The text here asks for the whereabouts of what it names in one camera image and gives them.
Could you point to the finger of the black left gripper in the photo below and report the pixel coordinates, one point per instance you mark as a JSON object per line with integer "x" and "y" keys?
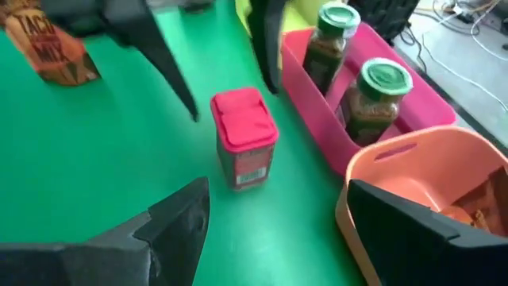
{"x": 131, "y": 24}
{"x": 268, "y": 35}

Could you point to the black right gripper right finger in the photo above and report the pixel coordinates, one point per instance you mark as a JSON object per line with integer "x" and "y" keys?
{"x": 428, "y": 258}

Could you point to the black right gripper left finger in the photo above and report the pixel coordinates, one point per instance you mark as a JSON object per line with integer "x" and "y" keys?
{"x": 119, "y": 262}

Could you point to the green-lid spice jar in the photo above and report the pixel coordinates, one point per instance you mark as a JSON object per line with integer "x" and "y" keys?
{"x": 327, "y": 51}
{"x": 375, "y": 103}

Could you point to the taco mix seasoning packet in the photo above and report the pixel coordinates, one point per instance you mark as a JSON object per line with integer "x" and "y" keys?
{"x": 47, "y": 51}
{"x": 486, "y": 202}

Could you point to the red-lid spice container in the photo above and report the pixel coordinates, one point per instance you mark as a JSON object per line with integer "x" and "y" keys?
{"x": 246, "y": 135}

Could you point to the yellow-green plastic bin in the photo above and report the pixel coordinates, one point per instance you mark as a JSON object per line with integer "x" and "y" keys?
{"x": 299, "y": 16}

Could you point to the orange plastic bin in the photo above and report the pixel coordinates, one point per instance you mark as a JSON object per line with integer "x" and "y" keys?
{"x": 428, "y": 171}

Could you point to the pink plastic bin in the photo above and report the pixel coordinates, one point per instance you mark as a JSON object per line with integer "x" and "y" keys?
{"x": 313, "y": 119}

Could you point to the green table mat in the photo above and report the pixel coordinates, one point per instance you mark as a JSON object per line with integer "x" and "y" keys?
{"x": 99, "y": 159}

